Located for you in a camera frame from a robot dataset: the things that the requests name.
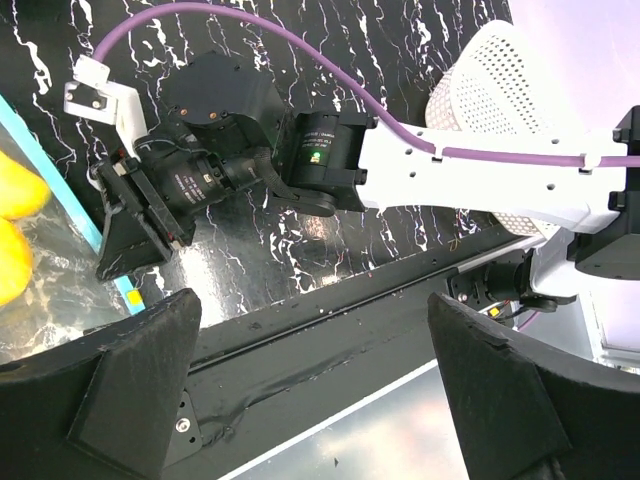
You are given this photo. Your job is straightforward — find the yellow fake lemon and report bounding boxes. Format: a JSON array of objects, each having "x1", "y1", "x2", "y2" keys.
[
  {"x1": 1, "y1": 152, "x2": 51, "y2": 220},
  {"x1": 1, "y1": 218, "x2": 33, "y2": 305}
]

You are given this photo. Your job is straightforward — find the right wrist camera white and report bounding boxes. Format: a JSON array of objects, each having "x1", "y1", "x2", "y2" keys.
[{"x1": 63, "y1": 55, "x2": 148, "y2": 157}]

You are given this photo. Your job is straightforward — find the clear zip top bag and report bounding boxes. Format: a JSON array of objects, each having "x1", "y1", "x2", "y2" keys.
[{"x1": 1, "y1": 100, "x2": 145, "y2": 364}]

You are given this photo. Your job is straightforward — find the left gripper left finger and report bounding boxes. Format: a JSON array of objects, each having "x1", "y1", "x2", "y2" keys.
[{"x1": 1, "y1": 289, "x2": 202, "y2": 479}]

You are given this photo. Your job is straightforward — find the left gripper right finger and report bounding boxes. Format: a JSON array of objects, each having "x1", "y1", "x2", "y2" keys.
[{"x1": 428, "y1": 294, "x2": 639, "y2": 479}]

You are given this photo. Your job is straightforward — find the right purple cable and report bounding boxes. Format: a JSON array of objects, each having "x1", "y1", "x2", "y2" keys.
[{"x1": 92, "y1": 2, "x2": 640, "y2": 169}]

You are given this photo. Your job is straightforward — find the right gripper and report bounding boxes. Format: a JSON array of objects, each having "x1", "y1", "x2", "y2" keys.
[{"x1": 94, "y1": 134, "x2": 235, "y2": 280}]

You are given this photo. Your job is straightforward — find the white perforated basket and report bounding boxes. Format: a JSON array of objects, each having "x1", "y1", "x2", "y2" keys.
[{"x1": 424, "y1": 19, "x2": 601, "y2": 236}]

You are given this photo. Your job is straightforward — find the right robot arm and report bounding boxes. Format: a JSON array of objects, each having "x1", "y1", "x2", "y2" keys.
[{"x1": 95, "y1": 53, "x2": 639, "y2": 307}]

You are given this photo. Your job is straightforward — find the black marble pattern mat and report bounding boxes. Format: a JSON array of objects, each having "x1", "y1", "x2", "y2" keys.
[{"x1": 0, "y1": 0, "x2": 516, "y2": 331}]

